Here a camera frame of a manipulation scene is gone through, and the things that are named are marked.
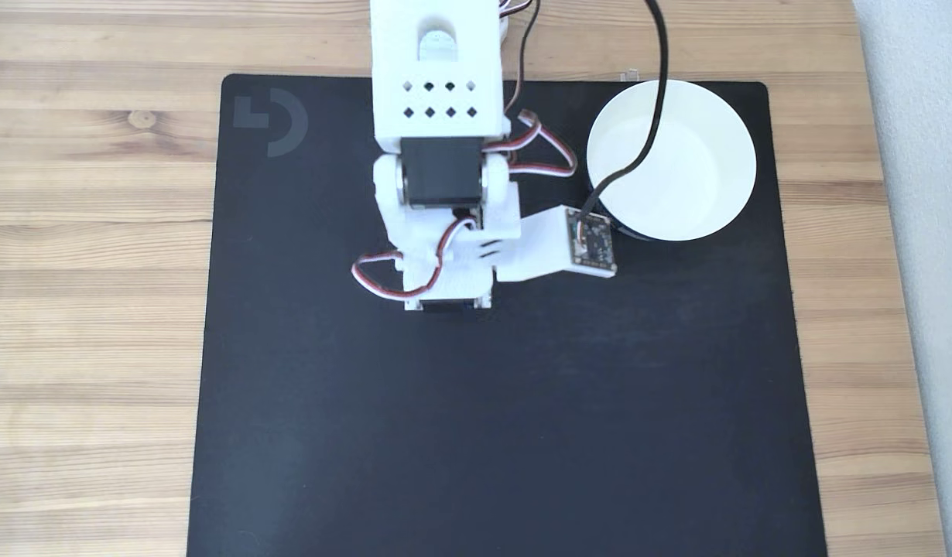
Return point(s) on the small clear plastic clip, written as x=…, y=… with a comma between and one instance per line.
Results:
x=629, y=75

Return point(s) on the black mouse mat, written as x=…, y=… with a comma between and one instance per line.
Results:
x=484, y=433

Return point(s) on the white paper bowl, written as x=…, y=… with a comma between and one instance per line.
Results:
x=700, y=166

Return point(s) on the camera module on white bracket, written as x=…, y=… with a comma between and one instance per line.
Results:
x=569, y=247

